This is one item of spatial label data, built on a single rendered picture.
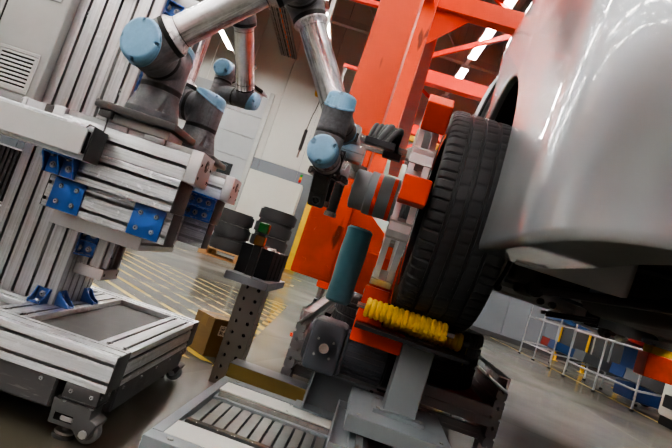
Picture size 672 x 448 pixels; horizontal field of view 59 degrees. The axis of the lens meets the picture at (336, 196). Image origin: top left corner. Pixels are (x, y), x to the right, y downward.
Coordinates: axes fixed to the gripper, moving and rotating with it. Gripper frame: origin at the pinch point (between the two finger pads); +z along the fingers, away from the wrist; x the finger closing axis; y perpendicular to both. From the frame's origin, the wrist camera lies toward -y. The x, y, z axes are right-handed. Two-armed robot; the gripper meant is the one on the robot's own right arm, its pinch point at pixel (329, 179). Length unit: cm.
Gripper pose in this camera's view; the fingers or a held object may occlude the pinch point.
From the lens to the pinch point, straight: 175.2
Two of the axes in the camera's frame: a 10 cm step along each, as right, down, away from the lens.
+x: -9.5, -3.1, 0.9
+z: 0.6, 1.2, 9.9
